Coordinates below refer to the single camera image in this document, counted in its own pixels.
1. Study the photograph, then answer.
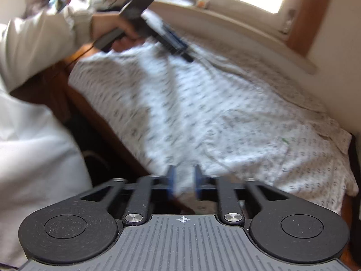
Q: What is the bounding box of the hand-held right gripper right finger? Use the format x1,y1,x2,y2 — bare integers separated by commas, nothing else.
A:
193,164,289,227

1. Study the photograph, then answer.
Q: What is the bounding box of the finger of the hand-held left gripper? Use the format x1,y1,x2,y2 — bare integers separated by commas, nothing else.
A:
142,11,196,63

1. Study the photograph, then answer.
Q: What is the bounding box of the person's torso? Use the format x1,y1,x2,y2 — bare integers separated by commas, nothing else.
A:
0,89,94,267

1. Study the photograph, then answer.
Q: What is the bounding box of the person's left hand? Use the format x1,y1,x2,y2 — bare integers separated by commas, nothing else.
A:
92,14,139,52

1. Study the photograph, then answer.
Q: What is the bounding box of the cream stone window sill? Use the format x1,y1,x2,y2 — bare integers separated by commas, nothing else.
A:
149,0,319,74

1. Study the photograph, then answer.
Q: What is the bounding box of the white checker-print garment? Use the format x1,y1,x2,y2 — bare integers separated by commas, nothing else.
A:
68,11,359,215

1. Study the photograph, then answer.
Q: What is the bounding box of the wooden window frame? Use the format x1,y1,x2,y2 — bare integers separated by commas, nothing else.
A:
288,0,337,57

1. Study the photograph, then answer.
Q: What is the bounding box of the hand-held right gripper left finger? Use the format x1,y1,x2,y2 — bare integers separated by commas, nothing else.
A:
80,165,177,227

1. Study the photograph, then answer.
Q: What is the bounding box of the person's left forearm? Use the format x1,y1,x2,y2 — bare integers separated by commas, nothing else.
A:
0,6,96,93

